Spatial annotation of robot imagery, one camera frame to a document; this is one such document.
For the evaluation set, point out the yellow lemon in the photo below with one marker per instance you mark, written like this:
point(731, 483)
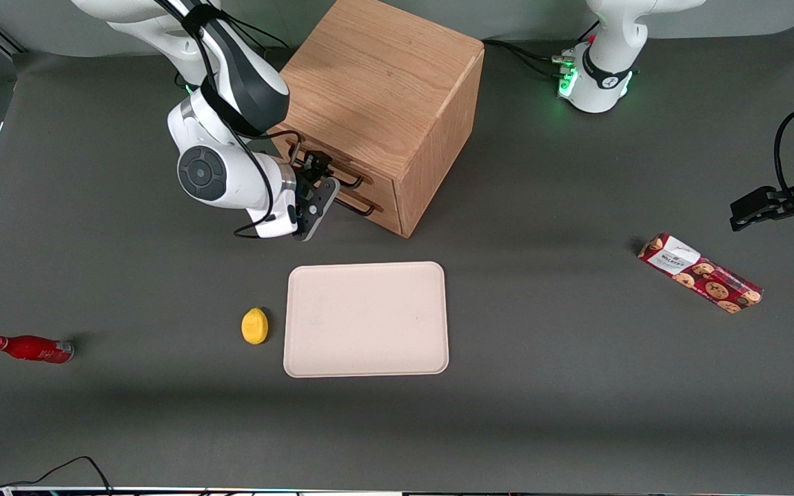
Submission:
point(254, 326)

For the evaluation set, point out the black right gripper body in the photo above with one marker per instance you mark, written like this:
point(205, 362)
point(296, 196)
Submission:
point(307, 175)

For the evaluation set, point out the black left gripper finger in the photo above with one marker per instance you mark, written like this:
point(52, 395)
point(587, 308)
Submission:
point(748, 204)
point(745, 220)

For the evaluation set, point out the red soda bottle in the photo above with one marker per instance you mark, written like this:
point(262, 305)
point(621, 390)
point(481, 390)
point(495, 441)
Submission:
point(32, 348)

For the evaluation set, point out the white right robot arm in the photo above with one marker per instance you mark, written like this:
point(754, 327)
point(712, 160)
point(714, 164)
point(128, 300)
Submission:
point(231, 172)

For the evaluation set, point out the red cookie box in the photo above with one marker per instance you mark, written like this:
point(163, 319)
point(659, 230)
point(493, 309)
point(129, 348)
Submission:
point(704, 275)

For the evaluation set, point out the wooden drawer cabinet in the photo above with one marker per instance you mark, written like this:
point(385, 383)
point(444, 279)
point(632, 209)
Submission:
point(376, 83)

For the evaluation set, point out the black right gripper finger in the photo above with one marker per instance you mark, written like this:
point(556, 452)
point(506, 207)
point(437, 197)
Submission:
point(324, 167)
point(309, 162)

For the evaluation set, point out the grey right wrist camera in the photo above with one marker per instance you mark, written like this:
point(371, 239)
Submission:
point(321, 201)

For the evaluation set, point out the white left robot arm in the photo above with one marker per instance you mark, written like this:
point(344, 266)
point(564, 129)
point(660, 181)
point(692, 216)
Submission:
point(604, 83)

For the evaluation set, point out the beige rectangular tray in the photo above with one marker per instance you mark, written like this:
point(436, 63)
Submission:
point(366, 318)

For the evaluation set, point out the wooden drawer front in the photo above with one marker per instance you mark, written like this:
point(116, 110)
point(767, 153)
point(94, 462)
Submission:
point(387, 218)
point(383, 186)

